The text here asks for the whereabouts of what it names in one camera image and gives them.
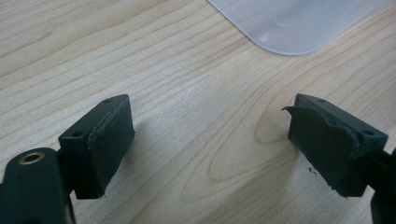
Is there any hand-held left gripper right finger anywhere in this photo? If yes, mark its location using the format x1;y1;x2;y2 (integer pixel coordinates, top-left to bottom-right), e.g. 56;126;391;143
281;92;389;199

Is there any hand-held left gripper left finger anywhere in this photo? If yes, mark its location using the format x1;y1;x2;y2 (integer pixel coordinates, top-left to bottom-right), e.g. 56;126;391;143
57;93;136;201

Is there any clear plastic storage box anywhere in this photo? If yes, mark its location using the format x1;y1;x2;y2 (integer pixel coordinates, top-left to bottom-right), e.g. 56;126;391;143
206;0;390;57

